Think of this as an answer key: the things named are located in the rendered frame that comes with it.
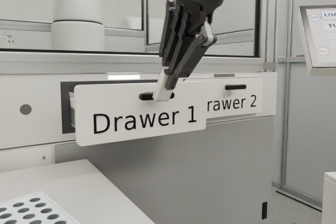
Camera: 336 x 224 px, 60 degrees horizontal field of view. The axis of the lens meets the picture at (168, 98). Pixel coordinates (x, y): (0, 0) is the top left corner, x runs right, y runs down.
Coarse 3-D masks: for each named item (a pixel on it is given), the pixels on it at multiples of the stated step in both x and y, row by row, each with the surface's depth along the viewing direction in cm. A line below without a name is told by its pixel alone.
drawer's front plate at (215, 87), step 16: (192, 80) 78; (208, 80) 80; (224, 80) 83; (240, 80) 87; (256, 80) 90; (208, 96) 81; (224, 96) 84; (240, 96) 87; (256, 96) 91; (208, 112) 81; (224, 112) 84; (240, 112) 88; (256, 112) 92
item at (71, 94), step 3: (69, 93) 85; (72, 93) 85; (69, 96) 66; (72, 96) 66; (69, 99) 64; (72, 99) 62; (69, 102) 64; (72, 102) 62; (69, 105) 64; (72, 105) 62; (69, 108) 63; (72, 108) 61; (72, 111) 61; (72, 114) 61; (72, 117) 61; (72, 120) 62; (72, 123) 62
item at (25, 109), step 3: (21, 105) 58; (24, 105) 59; (27, 105) 59; (21, 108) 58; (24, 108) 59; (27, 108) 59; (30, 108) 59; (21, 111) 58; (24, 111) 59; (27, 111) 59; (30, 111) 59; (24, 114) 59
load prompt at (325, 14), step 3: (321, 12) 109; (324, 12) 109; (327, 12) 109; (330, 12) 109; (333, 12) 109; (321, 15) 108; (324, 15) 108; (327, 15) 108; (330, 15) 108; (333, 15) 108; (324, 18) 107; (327, 18) 107; (330, 18) 107; (333, 18) 107
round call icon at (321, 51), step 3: (315, 48) 100; (318, 48) 100; (321, 48) 100; (324, 48) 100; (327, 48) 99; (318, 51) 99; (321, 51) 99; (324, 51) 99; (327, 51) 99; (318, 54) 98; (321, 54) 98; (324, 54) 98; (327, 54) 98; (330, 54) 98
